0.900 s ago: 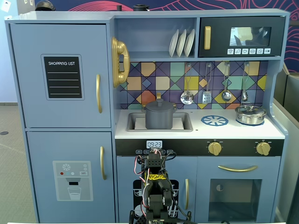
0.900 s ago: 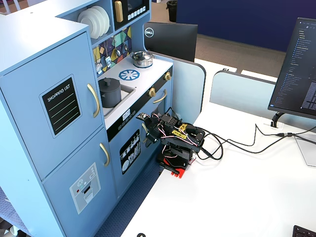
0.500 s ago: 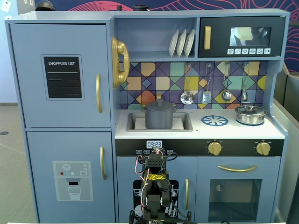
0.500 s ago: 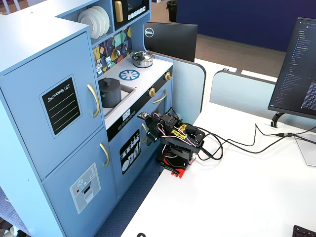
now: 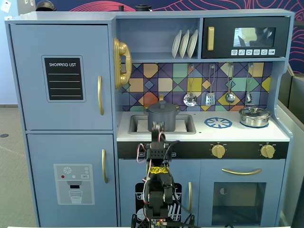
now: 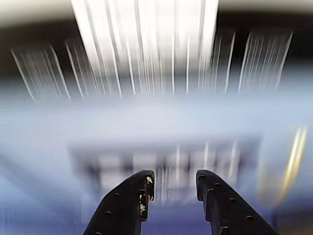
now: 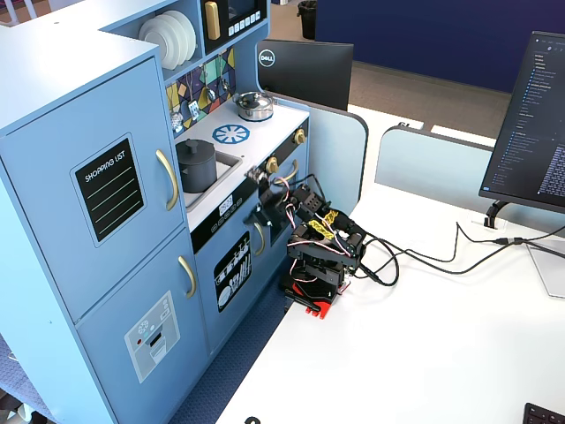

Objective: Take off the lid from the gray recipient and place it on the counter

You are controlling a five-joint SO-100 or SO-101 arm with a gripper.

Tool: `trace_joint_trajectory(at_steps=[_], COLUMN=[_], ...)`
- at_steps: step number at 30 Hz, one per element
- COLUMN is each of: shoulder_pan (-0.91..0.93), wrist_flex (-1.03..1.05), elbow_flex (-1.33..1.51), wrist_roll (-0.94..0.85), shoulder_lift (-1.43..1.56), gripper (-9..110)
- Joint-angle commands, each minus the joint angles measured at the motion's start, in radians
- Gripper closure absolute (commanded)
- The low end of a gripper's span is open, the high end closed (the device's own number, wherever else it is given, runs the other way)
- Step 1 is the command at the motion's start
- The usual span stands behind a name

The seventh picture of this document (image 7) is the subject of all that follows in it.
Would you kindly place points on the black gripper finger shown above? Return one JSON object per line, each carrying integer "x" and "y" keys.
{"x": 276, "y": 223}
{"x": 258, "y": 216}

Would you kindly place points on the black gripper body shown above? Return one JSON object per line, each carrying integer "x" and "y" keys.
{"x": 267, "y": 197}

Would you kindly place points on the red robot base clamp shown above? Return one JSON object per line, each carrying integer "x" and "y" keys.
{"x": 320, "y": 307}

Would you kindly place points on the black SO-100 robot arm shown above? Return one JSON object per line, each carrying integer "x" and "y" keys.
{"x": 326, "y": 260}

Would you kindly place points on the steel lid with black knob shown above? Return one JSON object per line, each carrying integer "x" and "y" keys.
{"x": 252, "y": 100}

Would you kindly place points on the gold stove knob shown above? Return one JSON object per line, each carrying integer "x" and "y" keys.
{"x": 271, "y": 164}
{"x": 300, "y": 136}

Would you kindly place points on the white sink basin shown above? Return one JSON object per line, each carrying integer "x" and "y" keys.
{"x": 227, "y": 165}

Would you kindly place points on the gray toy cooking pot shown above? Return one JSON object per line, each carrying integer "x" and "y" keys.
{"x": 198, "y": 176}

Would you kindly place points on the light blue desk divider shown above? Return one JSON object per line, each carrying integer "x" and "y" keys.
{"x": 432, "y": 168}
{"x": 335, "y": 154}

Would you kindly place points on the shiny steel toy pot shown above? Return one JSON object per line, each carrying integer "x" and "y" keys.
{"x": 255, "y": 114}

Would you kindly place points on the hanging steel spatula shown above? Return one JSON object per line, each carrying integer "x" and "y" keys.
{"x": 193, "y": 109}

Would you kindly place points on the hanging steel spoon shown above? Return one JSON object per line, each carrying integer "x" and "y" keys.
{"x": 211, "y": 93}

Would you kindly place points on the hanging steel slotted utensil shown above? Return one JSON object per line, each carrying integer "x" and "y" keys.
{"x": 177, "y": 120}

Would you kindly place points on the hanging steel ladle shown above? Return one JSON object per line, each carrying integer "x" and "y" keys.
{"x": 223, "y": 83}

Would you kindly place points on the black Dell monitor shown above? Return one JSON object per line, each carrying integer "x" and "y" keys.
{"x": 309, "y": 73}

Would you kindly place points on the blue toy kitchen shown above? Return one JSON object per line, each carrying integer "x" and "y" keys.
{"x": 88, "y": 221}

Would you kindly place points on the black trash bin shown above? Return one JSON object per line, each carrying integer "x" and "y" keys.
{"x": 307, "y": 20}

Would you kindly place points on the white toy plate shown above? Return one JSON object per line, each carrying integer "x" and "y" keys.
{"x": 154, "y": 42}
{"x": 178, "y": 44}
{"x": 192, "y": 35}

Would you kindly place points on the black toy microwave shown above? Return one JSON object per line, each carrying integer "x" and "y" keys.
{"x": 238, "y": 17}

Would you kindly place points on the monitor showing dark code screen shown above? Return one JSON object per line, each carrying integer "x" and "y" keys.
{"x": 529, "y": 123}

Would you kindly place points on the black keyboard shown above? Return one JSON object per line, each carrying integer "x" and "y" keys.
{"x": 543, "y": 415}

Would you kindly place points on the small wrist camera board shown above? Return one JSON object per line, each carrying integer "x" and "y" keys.
{"x": 255, "y": 173}

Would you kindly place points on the silver monitor base plate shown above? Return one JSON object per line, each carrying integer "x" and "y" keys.
{"x": 549, "y": 269}

